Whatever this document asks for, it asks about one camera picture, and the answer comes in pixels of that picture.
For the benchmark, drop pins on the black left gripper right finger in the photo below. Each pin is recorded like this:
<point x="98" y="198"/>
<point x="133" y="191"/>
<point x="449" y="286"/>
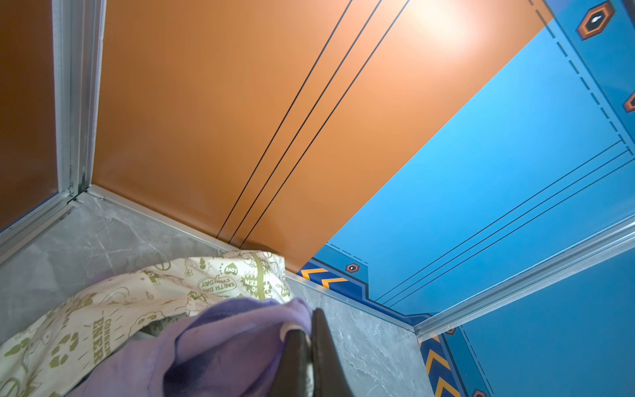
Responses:
<point x="329" y="378"/>

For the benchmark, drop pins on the purple cloth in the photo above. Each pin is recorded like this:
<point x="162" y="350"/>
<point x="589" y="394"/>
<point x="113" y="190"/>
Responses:
<point x="231" y="349"/>

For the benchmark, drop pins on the cream green printed cloth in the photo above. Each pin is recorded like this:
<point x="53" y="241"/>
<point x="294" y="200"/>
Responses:
<point x="52" y="355"/>

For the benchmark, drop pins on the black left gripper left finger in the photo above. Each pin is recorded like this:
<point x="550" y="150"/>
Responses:
<point x="291" y="378"/>

